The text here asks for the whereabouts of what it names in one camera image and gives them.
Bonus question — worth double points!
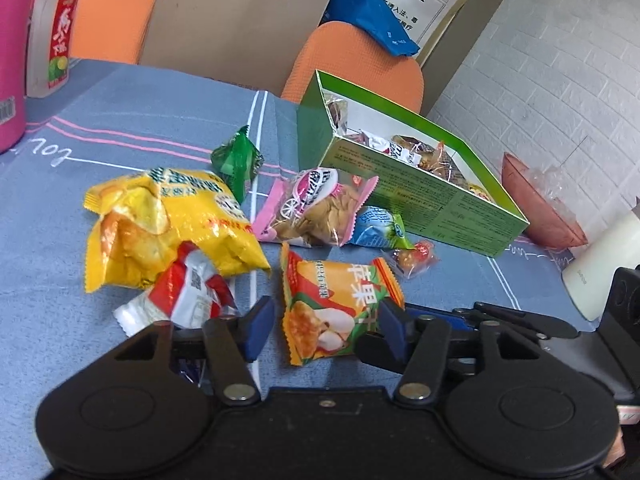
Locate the right orange chair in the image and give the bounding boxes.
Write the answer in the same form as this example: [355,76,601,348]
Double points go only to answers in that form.
[281,21,424,113]

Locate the orange chair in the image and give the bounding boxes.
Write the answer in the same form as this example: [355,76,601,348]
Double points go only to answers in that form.
[70,0,155,64]
[281,21,424,113]

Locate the blue green small packet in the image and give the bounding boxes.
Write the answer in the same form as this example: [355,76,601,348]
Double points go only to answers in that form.
[348,206,413,249]

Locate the blue fabric bag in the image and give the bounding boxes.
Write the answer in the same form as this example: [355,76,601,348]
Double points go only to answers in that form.
[320,0,419,56]

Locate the orange apple chips packet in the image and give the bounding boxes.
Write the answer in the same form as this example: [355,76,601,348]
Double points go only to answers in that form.
[280,244,405,366]

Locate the pink peanut snack packet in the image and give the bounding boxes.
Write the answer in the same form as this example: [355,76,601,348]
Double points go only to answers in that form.
[253,167,378,247]

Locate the yellow chips bag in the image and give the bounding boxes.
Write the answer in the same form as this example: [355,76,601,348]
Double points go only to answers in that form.
[84,167,270,294]

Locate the red white blue snack packet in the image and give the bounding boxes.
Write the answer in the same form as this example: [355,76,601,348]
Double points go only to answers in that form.
[114,242,240,337]

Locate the pink thermos bottle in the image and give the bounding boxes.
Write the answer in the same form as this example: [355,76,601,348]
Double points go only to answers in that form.
[0,0,32,153]

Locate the red plastic bowl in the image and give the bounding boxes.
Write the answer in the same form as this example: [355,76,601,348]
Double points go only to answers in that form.
[501,153,588,250]

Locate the blue tablecloth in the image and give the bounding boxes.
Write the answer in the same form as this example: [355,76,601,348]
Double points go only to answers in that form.
[1,60,597,479]

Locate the white thermos jug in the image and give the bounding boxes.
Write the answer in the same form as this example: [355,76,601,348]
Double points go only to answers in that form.
[562,204,640,322]

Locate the small green candy packet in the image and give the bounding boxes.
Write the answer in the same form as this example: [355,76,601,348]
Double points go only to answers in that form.
[210,125,264,204]

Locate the left orange chair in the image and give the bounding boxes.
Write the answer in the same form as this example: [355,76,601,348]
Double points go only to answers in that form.
[70,0,155,64]

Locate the clear plastic wrap in bowl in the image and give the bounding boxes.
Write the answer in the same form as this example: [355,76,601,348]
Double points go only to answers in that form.
[525,166,576,222]

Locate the green white cardboard box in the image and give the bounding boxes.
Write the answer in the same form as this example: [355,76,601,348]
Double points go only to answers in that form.
[297,70,529,257]

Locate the dark clear snack packet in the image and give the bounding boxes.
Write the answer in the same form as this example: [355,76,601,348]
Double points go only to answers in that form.
[392,136,469,190]

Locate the white im snack packet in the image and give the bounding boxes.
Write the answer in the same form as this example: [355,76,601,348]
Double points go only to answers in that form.
[346,130,422,167]

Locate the brown paper bag blue handles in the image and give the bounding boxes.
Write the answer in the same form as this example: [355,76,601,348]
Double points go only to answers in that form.
[139,0,330,94]

